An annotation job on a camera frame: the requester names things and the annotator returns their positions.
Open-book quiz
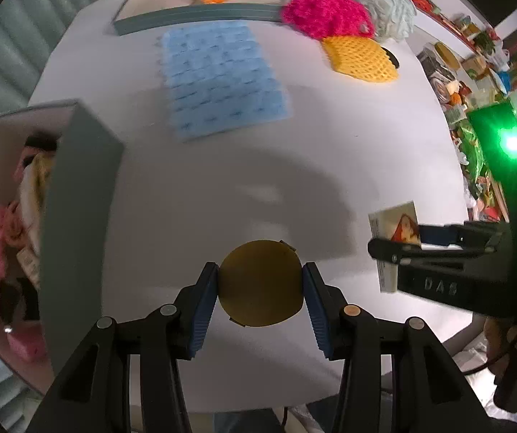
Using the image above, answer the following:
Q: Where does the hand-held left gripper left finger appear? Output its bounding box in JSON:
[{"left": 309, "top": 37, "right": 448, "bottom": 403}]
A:
[{"left": 33, "top": 261, "right": 221, "bottom": 433}]

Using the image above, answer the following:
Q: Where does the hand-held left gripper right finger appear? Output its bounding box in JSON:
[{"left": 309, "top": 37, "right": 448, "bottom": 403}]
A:
[{"left": 302, "top": 262, "right": 494, "bottom": 433}]

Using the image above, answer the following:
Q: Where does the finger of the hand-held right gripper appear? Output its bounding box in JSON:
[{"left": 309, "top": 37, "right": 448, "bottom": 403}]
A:
[
  {"left": 367, "top": 238, "right": 498, "bottom": 265},
  {"left": 421, "top": 223, "right": 510, "bottom": 249}
]

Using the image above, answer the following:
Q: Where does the red cartoon tissue packet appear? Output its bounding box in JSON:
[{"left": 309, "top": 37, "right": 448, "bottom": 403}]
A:
[{"left": 369, "top": 201, "right": 421, "bottom": 294}]

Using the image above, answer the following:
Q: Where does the round yellow powder puff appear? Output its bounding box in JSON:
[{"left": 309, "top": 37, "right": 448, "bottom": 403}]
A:
[{"left": 218, "top": 240, "right": 306, "bottom": 328}]

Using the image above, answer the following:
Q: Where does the deep grey storage box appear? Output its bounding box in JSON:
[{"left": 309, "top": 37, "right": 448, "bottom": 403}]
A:
[{"left": 0, "top": 99, "right": 125, "bottom": 393}]

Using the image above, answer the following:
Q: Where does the pink rectangular sponge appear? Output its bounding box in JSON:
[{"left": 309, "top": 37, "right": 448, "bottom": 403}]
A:
[{"left": 8, "top": 329, "right": 45, "bottom": 362}]

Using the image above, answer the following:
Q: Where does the bear print tissue packet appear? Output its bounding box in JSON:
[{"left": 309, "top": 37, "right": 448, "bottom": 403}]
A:
[{"left": 15, "top": 248, "right": 41, "bottom": 290}]

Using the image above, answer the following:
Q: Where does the salmon knit roll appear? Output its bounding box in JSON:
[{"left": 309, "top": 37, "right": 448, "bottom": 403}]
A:
[{"left": 6, "top": 203, "right": 29, "bottom": 250}]

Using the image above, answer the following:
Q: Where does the tan cloth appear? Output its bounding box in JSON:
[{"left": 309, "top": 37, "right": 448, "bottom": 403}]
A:
[{"left": 17, "top": 153, "right": 56, "bottom": 253}]

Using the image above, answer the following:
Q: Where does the dark brown sock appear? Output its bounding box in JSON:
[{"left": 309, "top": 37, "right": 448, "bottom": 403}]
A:
[{"left": 24, "top": 133, "right": 59, "bottom": 150}]

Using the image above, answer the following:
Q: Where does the person's right hand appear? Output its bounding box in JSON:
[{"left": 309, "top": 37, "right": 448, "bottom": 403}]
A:
[{"left": 484, "top": 318, "right": 517, "bottom": 362}]

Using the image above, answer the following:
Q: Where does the pile of snack packets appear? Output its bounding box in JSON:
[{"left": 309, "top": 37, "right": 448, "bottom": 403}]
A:
[{"left": 421, "top": 9, "right": 514, "bottom": 223}]

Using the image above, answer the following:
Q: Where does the white plastic bag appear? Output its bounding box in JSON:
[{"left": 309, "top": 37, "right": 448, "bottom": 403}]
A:
[{"left": 442, "top": 325, "right": 499, "bottom": 416}]

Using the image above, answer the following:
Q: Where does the glass jar with gold lid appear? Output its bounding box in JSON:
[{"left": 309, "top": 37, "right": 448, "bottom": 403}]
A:
[{"left": 418, "top": 41, "right": 460, "bottom": 78}]

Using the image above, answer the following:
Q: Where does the black round table grommet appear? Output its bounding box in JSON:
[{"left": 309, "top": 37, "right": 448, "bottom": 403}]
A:
[{"left": 382, "top": 47, "right": 402, "bottom": 71}]

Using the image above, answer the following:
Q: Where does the yellow mesh sponge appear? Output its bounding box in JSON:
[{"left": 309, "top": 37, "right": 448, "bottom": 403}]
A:
[{"left": 322, "top": 36, "right": 399, "bottom": 84}]

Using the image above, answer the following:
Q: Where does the pale green bath pouf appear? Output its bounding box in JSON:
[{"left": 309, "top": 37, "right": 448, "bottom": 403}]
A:
[{"left": 351, "top": 0, "right": 415, "bottom": 41}]

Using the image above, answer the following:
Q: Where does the blue sponge cloth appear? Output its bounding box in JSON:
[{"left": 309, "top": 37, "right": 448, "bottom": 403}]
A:
[{"left": 156, "top": 20, "right": 292, "bottom": 143}]

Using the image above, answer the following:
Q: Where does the magenta fluffy cloth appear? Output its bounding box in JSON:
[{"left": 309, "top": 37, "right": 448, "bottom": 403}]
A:
[{"left": 281, "top": 0, "right": 374, "bottom": 40}]

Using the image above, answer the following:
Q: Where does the shallow grey tray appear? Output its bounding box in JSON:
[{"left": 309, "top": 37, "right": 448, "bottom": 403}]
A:
[{"left": 113, "top": 0, "right": 292, "bottom": 36}]

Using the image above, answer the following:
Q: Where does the grey green curtain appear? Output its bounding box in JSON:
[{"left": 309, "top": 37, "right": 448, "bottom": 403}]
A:
[{"left": 0, "top": 0, "right": 120, "bottom": 154}]

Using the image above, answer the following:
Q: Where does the black cable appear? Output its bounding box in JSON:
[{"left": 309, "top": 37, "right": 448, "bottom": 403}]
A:
[{"left": 461, "top": 320, "right": 517, "bottom": 376}]

